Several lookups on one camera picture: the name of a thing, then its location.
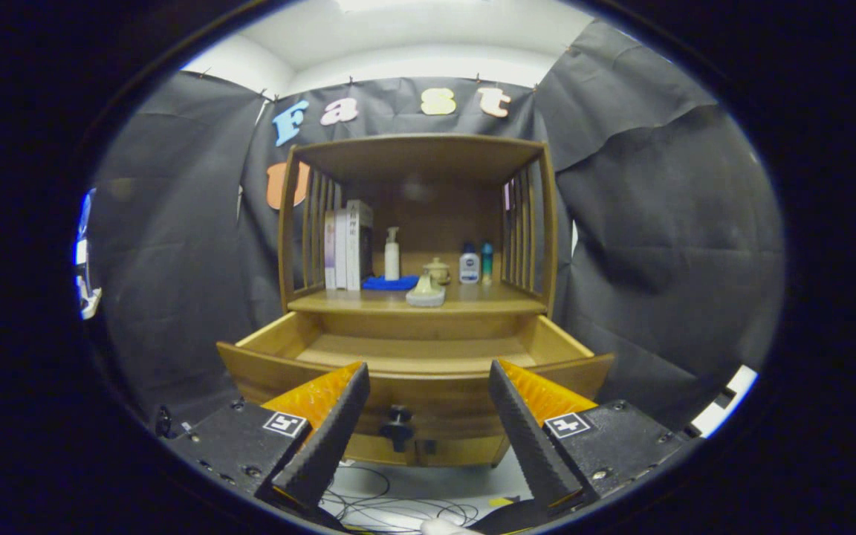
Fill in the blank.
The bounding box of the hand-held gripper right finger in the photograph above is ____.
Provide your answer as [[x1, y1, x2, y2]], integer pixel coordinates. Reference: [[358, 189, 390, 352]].
[[487, 359, 700, 519]]

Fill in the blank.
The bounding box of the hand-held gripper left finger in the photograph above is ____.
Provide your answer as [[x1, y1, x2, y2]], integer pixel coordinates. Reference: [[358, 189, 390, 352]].
[[157, 362, 371, 513]]

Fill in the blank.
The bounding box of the wooden drawer with black knob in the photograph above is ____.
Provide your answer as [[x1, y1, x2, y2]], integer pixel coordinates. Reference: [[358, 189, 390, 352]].
[[216, 312, 615, 453]]

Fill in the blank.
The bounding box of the narrow wooden cabinet door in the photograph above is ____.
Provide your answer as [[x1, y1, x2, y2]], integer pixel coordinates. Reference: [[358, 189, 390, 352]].
[[344, 435, 420, 467]]

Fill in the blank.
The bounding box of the wide wooden cabinet door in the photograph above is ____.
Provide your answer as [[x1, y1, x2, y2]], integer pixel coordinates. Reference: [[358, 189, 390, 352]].
[[417, 435, 510, 467]]

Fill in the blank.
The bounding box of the wooden countertop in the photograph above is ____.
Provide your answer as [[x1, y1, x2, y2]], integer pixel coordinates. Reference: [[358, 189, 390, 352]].
[[287, 281, 548, 314]]

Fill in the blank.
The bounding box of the wooden cabinet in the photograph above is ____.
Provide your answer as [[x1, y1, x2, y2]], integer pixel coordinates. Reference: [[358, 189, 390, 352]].
[[277, 134, 559, 467]]

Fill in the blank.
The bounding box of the white bottle with blue cap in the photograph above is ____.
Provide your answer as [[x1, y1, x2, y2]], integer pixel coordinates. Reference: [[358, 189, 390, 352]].
[[459, 243, 481, 285]]

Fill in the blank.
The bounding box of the white pump bottle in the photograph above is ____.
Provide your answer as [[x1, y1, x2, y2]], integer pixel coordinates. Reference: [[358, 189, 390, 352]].
[[384, 227, 401, 282]]

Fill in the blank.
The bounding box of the thin white book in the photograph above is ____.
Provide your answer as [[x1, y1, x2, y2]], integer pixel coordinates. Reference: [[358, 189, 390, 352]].
[[334, 210, 348, 291]]

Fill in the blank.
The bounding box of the thick white book dark spine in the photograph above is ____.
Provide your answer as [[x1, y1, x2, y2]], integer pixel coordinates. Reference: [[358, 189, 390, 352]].
[[346, 199, 374, 292]]

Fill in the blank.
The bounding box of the black backdrop cloth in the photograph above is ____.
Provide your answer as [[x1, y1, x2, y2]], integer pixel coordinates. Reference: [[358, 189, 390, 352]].
[[82, 21, 785, 432]]

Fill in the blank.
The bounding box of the tangle of thin floor cables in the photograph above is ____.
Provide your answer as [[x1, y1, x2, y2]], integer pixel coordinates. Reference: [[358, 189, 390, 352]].
[[320, 464, 481, 533]]

